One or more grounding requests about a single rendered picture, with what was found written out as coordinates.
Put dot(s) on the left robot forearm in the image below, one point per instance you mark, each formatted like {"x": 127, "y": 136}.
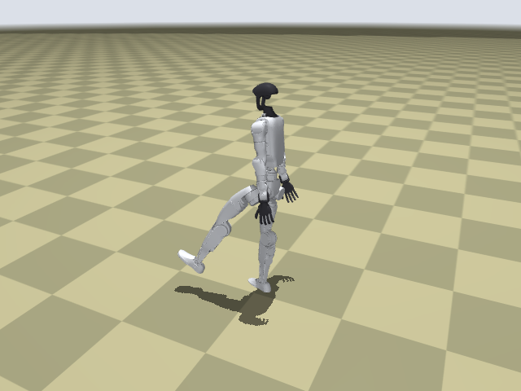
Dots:
{"x": 261, "y": 177}

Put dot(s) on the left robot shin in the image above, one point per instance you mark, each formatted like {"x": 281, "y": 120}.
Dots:
{"x": 211, "y": 241}

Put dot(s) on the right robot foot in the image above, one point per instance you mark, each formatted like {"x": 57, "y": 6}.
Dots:
{"x": 264, "y": 287}

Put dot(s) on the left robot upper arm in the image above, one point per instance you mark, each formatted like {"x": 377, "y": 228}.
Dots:
{"x": 259, "y": 130}

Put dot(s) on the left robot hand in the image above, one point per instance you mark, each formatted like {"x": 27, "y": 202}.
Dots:
{"x": 264, "y": 210}

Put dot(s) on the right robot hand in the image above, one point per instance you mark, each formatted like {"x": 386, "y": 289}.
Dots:
{"x": 288, "y": 189}

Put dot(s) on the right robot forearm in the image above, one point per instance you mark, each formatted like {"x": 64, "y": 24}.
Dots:
{"x": 282, "y": 170}

